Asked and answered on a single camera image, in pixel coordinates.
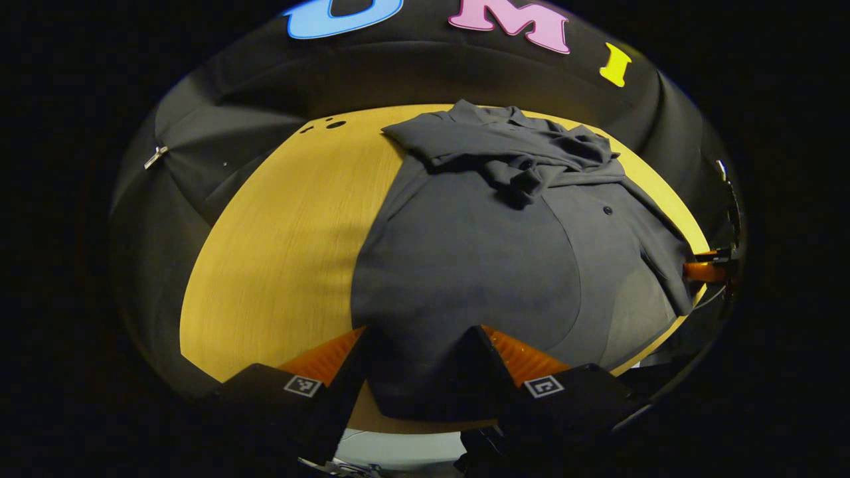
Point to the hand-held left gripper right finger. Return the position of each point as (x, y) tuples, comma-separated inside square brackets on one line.
[(505, 411)]

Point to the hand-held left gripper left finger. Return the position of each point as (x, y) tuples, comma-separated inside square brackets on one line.
[(345, 411)]

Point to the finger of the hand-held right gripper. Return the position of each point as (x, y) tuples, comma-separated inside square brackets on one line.
[(702, 271)]

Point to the dark grey shirt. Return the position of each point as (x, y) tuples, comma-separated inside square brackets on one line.
[(465, 265)]

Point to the silver spring clip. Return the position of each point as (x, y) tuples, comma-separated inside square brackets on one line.
[(156, 157)]

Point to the black backdrop cloth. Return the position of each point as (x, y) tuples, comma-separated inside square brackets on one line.
[(431, 73)]

